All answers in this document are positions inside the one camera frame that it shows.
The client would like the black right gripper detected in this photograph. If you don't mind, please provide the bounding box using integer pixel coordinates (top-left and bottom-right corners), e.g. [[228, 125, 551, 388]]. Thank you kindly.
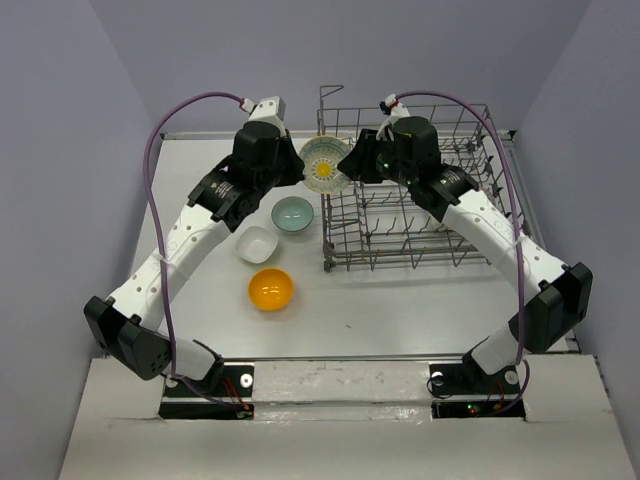
[[336, 128, 416, 188]]

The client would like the blue yellow patterned bowl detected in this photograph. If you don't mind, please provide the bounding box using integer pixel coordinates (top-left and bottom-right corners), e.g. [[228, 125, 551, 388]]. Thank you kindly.
[[299, 135, 351, 195]]

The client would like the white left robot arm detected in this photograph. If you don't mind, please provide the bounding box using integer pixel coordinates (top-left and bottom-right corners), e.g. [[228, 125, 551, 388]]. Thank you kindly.
[[83, 120, 304, 397]]

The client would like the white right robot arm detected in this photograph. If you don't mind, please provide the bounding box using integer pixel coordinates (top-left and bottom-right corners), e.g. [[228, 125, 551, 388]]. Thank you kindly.
[[338, 116, 593, 392]]

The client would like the teal green bowl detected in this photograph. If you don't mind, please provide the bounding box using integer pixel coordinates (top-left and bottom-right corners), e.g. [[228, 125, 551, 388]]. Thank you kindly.
[[271, 196, 315, 233]]

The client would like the white square bowl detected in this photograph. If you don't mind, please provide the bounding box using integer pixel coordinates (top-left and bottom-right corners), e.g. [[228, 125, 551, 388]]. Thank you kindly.
[[235, 226, 278, 264]]

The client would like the orange yellow bowl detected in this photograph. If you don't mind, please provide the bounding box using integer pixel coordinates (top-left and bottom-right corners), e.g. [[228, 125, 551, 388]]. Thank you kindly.
[[248, 268, 294, 311]]

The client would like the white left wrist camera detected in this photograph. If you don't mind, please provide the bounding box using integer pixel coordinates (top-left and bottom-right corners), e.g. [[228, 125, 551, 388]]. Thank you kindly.
[[240, 96, 286, 128]]

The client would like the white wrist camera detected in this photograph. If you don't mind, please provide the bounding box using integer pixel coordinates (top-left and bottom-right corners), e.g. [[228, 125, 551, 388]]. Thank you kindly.
[[240, 96, 286, 128], [379, 94, 411, 128]]

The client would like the grey wire dish rack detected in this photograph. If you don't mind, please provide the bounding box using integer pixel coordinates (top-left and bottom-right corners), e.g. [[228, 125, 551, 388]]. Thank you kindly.
[[321, 96, 531, 271]]

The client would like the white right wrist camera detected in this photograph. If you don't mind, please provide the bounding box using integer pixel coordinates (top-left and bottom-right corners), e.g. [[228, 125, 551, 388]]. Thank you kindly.
[[379, 94, 411, 128]]

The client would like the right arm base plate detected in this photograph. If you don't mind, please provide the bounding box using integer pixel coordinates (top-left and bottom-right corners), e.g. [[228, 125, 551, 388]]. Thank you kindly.
[[426, 363, 526, 420]]

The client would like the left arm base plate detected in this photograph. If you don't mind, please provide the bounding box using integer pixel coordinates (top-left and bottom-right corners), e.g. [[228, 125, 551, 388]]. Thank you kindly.
[[158, 362, 255, 421]]

